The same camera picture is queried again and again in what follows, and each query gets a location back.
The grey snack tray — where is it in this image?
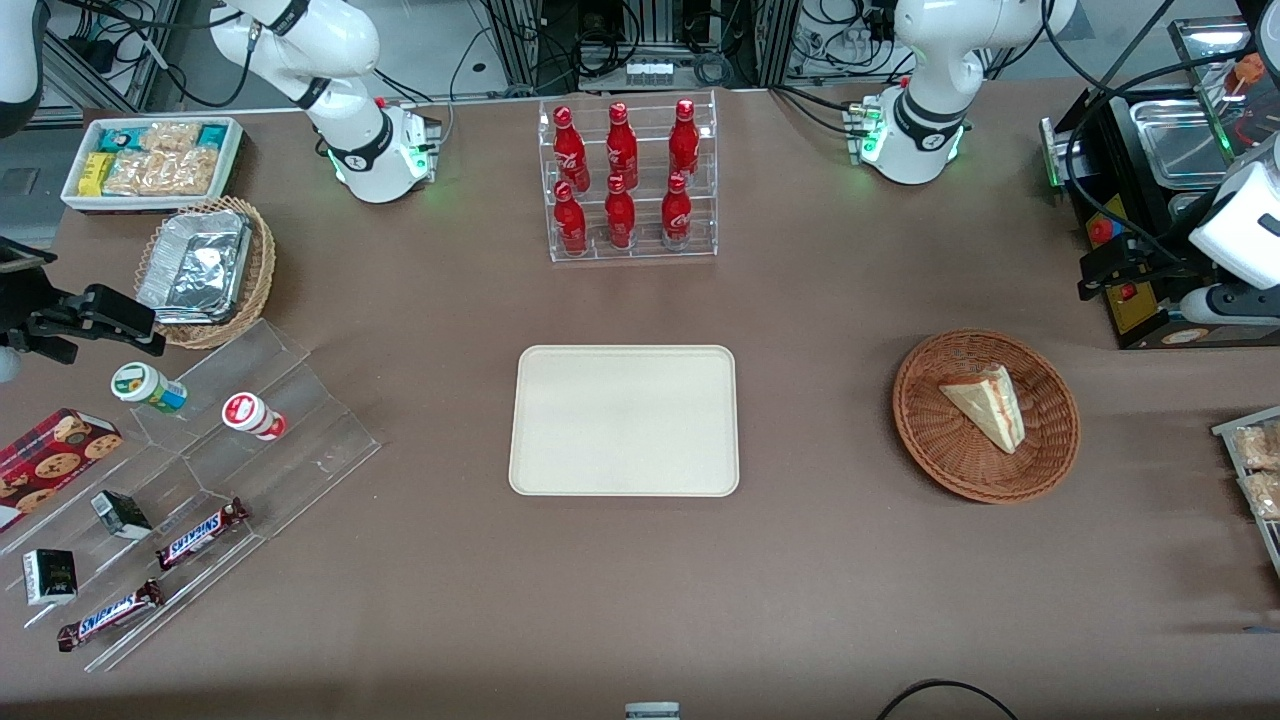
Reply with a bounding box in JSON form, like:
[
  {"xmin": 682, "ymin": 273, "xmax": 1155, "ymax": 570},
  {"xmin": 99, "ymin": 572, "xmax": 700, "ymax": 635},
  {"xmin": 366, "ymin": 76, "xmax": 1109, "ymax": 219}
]
[{"xmin": 1212, "ymin": 405, "xmax": 1280, "ymax": 581}]

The green label yogurt cup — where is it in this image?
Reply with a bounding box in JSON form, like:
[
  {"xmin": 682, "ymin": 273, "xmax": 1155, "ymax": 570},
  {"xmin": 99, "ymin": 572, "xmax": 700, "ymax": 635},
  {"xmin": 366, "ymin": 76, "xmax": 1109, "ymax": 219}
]
[{"xmin": 110, "ymin": 362, "xmax": 188, "ymax": 415}]

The black hot food case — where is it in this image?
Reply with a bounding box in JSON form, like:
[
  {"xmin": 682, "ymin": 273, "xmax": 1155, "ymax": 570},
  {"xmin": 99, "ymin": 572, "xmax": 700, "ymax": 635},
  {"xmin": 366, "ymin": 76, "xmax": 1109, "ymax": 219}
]
[{"xmin": 1040, "ymin": 15, "xmax": 1280, "ymax": 351}]

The white snack bin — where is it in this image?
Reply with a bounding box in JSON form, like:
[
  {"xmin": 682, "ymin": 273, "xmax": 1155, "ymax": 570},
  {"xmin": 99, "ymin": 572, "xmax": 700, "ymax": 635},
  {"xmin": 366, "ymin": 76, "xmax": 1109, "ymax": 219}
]
[{"xmin": 60, "ymin": 117, "xmax": 244, "ymax": 213}]

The small black chocolate box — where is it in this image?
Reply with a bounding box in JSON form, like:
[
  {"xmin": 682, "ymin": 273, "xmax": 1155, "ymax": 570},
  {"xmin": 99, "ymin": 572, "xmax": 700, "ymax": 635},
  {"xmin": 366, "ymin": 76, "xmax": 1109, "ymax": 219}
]
[
  {"xmin": 23, "ymin": 549, "xmax": 78, "ymax": 607},
  {"xmin": 90, "ymin": 490, "xmax": 153, "ymax": 541}
]

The red label yogurt cup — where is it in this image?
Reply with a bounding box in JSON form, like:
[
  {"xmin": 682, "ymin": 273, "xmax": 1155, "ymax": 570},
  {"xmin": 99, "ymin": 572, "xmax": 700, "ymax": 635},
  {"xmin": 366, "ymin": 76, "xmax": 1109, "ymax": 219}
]
[{"xmin": 221, "ymin": 392, "xmax": 288, "ymax": 442}]

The black floor cable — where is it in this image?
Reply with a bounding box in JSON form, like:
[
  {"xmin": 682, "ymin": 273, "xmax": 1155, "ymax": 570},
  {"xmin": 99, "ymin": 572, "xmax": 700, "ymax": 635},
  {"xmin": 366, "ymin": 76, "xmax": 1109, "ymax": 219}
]
[{"xmin": 877, "ymin": 679, "xmax": 1020, "ymax": 720}]

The clear acrylic bottle rack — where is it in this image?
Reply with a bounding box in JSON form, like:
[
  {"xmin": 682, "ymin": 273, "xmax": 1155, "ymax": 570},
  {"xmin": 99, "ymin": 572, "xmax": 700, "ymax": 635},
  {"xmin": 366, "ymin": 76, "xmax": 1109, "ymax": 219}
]
[{"xmin": 538, "ymin": 90, "xmax": 719, "ymax": 263}]

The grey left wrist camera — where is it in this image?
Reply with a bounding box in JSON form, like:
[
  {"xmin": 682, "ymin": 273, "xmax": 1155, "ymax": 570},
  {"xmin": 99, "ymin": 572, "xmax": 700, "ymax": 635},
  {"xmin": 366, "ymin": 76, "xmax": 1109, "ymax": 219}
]
[{"xmin": 1180, "ymin": 285, "xmax": 1280, "ymax": 327}]

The beige plastic tray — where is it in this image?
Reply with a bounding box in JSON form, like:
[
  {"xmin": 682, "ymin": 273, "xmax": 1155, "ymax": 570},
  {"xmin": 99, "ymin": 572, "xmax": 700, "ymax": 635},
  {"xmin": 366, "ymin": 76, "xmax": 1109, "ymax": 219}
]
[{"xmin": 508, "ymin": 345, "xmax": 741, "ymax": 498}]

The light wicker basket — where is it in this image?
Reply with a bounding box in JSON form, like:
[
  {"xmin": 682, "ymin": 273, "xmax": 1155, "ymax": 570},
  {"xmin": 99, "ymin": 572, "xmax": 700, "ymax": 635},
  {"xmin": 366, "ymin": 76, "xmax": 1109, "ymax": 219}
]
[{"xmin": 135, "ymin": 197, "xmax": 277, "ymax": 350}]

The triangle sandwich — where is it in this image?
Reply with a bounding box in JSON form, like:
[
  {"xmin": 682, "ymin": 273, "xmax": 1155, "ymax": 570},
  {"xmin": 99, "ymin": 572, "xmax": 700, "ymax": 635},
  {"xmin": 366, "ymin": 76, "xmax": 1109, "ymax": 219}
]
[{"xmin": 938, "ymin": 364, "xmax": 1028, "ymax": 455}]

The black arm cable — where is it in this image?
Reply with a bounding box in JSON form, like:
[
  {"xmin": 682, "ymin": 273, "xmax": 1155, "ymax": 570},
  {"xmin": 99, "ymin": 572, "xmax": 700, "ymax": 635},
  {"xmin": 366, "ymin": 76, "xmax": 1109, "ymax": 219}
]
[{"xmin": 1040, "ymin": 0, "xmax": 1280, "ymax": 266}]

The aluminium frame rack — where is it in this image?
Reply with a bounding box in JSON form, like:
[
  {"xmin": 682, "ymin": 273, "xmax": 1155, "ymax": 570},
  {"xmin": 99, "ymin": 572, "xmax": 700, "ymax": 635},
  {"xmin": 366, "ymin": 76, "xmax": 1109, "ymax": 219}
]
[{"xmin": 485, "ymin": 0, "xmax": 803, "ymax": 93}]

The red plaid cookie box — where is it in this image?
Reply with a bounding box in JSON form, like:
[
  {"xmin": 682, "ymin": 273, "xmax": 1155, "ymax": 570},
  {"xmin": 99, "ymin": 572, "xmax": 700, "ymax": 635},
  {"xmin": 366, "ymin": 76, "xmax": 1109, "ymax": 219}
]
[{"xmin": 0, "ymin": 408, "xmax": 124, "ymax": 534}]

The large clear cracker bag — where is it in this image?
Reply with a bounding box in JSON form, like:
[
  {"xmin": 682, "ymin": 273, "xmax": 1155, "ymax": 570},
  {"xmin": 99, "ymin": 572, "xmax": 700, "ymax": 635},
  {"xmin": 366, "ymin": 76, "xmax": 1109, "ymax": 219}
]
[{"xmin": 104, "ymin": 147, "xmax": 219, "ymax": 197}]

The fried snack on skewer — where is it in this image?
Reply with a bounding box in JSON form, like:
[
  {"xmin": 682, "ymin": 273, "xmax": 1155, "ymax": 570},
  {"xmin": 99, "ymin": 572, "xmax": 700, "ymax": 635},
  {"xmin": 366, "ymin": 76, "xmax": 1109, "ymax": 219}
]
[{"xmin": 1222, "ymin": 50, "xmax": 1269, "ymax": 101}]

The brown snickers bar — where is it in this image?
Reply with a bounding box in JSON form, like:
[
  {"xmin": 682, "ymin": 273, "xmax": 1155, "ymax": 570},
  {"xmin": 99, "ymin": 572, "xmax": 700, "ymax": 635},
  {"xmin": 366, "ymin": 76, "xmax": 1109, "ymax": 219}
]
[
  {"xmin": 155, "ymin": 498, "xmax": 250, "ymax": 572},
  {"xmin": 57, "ymin": 579, "xmax": 165, "ymax": 653}
]

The red cola bottle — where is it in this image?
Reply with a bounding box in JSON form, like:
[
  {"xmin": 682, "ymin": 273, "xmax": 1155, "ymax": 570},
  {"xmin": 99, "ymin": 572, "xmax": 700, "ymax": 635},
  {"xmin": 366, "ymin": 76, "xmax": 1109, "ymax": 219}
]
[
  {"xmin": 553, "ymin": 180, "xmax": 588, "ymax": 256},
  {"xmin": 606, "ymin": 102, "xmax": 639, "ymax": 189},
  {"xmin": 661, "ymin": 173, "xmax": 694, "ymax": 251},
  {"xmin": 604, "ymin": 175, "xmax": 637, "ymax": 251},
  {"xmin": 553, "ymin": 106, "xmax": 591, "ymax": 193},
  {"xmin": 669, "ymin": 98, "xmax": 701, "ymax": 181}
]

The clear acrylic stepped display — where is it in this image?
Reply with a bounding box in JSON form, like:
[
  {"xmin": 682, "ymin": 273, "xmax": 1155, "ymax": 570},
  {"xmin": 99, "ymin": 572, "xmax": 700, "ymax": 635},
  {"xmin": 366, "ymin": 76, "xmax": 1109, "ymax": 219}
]
[{"xmin": 0, "ymin": 320, "xmax": 382, "ymax": 673}]

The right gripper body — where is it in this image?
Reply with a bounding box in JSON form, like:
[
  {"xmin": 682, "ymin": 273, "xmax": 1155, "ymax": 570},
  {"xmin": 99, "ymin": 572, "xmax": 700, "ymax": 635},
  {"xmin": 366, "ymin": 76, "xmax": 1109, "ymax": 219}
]
[{"xmin": 0, "ymin": 236, "xmax": 59, "ymax": 346}]

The aluminium foil tray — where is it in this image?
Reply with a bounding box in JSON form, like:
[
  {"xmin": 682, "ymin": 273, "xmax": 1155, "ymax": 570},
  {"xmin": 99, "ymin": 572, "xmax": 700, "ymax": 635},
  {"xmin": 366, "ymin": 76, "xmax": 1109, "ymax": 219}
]
[{"xmin": 137, "ymin": 209, "xmax": 253, "ymax": 325}]

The steel food pan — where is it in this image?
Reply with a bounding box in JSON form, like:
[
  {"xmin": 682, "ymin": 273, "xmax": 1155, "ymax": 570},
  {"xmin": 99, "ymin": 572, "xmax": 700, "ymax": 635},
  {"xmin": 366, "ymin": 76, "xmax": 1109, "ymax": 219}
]
[{"xmin": 1130, "ymin": 98, "xmax": 1239, "ymax": 191}]

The small clear cracker bag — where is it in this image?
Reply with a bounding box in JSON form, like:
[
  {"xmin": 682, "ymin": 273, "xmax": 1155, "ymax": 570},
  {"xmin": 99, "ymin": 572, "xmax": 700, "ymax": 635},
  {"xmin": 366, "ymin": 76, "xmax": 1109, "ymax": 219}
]
[{"xmin": 140, "ymin": 122, "xmax": 203, "ymax": 154}]

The brown wicker basket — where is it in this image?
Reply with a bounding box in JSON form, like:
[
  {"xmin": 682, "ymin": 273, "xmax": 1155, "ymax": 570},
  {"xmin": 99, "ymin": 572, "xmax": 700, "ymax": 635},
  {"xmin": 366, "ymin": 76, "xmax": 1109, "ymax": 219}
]
[{"xmin": 893, "ymin": 330, "xmax": 1081, "ymax": 504}]

